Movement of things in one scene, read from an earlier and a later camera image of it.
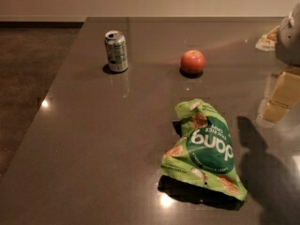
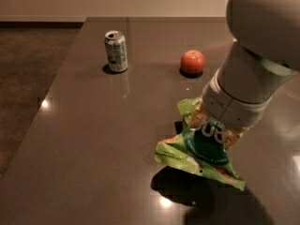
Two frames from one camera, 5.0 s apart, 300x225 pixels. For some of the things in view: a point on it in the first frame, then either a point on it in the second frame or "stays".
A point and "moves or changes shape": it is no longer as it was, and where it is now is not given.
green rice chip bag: x=205 y=153 moves or changes shape
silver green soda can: x=115 y=46 stays
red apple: x=192 y=62 stays
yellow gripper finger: x=285 y=95 to x=239 y=92
